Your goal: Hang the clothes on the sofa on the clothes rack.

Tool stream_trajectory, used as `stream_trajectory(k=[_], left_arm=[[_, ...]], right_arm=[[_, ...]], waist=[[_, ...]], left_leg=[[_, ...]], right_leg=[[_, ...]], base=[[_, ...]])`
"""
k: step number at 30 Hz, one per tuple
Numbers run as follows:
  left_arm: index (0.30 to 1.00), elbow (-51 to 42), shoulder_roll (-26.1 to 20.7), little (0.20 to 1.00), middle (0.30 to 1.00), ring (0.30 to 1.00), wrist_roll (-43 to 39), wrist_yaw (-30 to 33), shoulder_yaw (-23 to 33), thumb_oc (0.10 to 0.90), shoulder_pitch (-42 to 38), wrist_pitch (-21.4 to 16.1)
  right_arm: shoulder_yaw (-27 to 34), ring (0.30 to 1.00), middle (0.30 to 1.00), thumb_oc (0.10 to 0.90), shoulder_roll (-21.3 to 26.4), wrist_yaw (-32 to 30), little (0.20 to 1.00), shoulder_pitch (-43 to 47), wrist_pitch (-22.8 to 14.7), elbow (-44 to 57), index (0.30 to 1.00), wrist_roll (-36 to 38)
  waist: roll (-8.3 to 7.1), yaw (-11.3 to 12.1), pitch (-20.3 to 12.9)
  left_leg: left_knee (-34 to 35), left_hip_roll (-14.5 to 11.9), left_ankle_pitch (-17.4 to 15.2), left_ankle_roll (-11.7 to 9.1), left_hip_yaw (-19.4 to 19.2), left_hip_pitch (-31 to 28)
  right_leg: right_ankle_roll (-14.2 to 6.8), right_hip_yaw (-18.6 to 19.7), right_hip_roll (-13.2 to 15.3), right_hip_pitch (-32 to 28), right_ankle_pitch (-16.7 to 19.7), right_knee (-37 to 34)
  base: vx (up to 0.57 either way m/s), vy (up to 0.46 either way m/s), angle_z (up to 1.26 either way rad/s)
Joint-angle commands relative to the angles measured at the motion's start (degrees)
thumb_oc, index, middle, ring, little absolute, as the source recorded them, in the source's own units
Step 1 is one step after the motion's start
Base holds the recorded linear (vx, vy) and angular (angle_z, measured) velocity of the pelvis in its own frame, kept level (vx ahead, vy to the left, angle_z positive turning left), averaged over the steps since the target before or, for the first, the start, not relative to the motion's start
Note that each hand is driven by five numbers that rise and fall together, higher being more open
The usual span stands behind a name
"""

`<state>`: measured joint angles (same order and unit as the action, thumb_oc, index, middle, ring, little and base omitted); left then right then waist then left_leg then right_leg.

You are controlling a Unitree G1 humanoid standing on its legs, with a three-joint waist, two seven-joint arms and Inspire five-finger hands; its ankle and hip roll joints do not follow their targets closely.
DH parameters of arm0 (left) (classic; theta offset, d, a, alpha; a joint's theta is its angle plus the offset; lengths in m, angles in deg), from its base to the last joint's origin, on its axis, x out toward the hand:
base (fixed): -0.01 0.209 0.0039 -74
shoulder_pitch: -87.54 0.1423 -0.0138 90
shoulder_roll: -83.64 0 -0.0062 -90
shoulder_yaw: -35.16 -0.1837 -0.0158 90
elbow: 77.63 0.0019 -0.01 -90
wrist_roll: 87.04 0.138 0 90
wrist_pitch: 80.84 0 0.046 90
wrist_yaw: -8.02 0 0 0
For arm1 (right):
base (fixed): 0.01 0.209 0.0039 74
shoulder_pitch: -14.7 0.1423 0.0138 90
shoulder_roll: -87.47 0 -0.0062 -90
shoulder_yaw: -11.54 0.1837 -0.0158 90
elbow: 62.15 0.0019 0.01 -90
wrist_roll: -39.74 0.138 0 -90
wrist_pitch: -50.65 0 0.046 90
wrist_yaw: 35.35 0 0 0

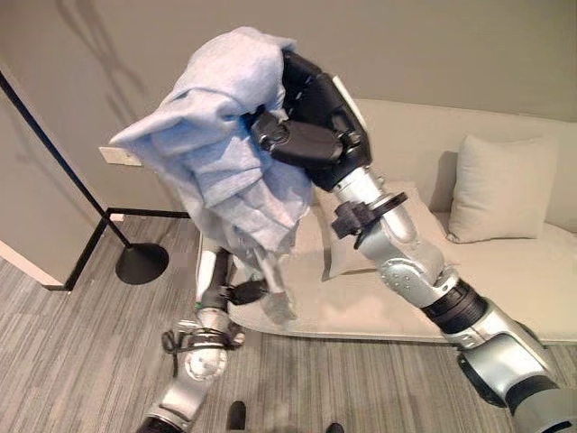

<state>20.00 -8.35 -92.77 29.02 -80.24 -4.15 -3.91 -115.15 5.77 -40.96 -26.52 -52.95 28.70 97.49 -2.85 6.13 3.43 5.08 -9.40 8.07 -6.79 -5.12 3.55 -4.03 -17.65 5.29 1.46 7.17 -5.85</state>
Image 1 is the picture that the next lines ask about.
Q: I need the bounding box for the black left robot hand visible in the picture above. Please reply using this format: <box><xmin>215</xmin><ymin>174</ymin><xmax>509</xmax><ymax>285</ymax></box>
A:
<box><xmin>195</xmin><ymin>246</ymin><xmax>235</xmax><ymax>295</ymax></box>

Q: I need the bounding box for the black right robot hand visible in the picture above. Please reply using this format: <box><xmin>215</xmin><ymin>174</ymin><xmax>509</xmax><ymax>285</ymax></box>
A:
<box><xmin>249</xmin><ymin>48</ymin><xmax>376</xmax><ymax>194</ymax></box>

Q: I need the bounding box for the light blue garment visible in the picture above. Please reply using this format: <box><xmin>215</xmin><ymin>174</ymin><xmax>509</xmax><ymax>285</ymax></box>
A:
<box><xmin>109</xmin><ymin>25</ymin><xmax>315</xmax><ymax>327</ymax></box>

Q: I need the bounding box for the beige sofa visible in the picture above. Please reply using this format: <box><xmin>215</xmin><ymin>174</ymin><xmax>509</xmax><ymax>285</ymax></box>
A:
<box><xmin>197</xmin><ymin>97</ymin><xmax>577</xmax><ymax>346</ymax></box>

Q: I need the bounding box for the black pole with round base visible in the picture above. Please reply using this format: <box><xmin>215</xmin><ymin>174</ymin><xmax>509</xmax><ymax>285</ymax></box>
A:
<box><xmin>0</xmin><ymin>70</ymin><xmax>170</xmax><ymax>286</ymax></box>

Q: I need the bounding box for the flat beige cushion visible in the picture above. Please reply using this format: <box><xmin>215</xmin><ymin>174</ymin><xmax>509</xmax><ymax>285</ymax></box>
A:
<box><xmin>320</xmin><ymin>181</ymin><xmax>448</xmax><ymax>284</ymax></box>

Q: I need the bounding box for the dark left robot foot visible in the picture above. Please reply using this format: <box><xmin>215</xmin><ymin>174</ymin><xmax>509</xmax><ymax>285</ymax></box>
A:
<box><xmin>228</xmin><ymin>401</ymin><xmax>248</xmax><ymax>433</ymax></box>

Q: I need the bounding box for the large beige pillow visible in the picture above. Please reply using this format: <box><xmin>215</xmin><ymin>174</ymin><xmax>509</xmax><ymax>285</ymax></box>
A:
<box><xmin>444</xmin><ymin>132</ymin><xmax>561</xmax><ymax>245</ymax></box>

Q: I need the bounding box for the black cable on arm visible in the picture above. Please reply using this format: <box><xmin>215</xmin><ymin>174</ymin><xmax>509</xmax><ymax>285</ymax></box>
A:
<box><xmin>160</xmin><ymin>327</ymin><xmax>245</xmax><ymax>381</ymax></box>

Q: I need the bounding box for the black metal frame rack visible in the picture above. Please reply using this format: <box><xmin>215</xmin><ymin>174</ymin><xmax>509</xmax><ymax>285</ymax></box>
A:
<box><xmin>65</xmin><ymin>206</ymin><xmax>192</xmax><ymax>292</ymax></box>

